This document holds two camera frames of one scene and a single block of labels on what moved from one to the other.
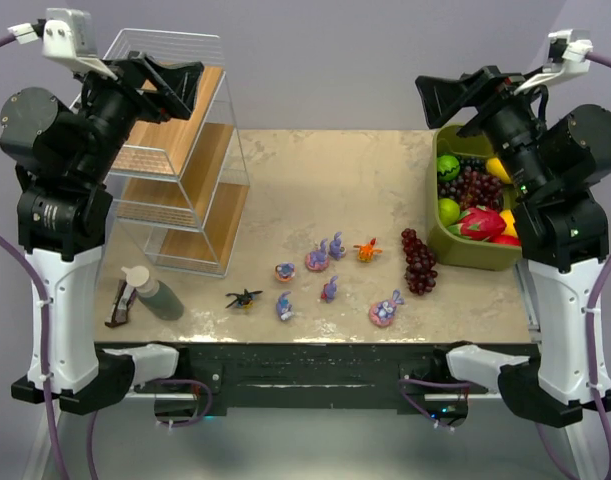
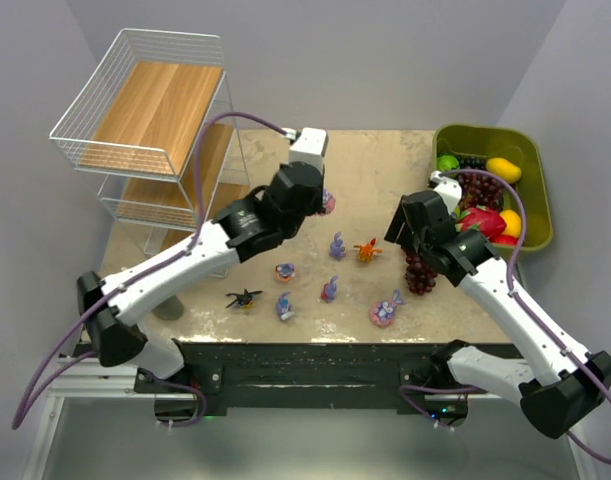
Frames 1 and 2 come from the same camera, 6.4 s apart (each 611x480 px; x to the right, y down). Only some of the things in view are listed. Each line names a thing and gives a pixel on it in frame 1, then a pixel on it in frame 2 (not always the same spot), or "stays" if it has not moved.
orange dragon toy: (365, 251) stays
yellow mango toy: (495, 167) stays
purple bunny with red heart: (329, 290) stays
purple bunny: (318, 260) -> (329, 202)
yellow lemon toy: (510, 221) stays
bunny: (285, 271) stays
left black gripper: (148, 89) -> (314, 195)
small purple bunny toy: (284, 308) stays
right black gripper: (480, 103) -> (402, 226)
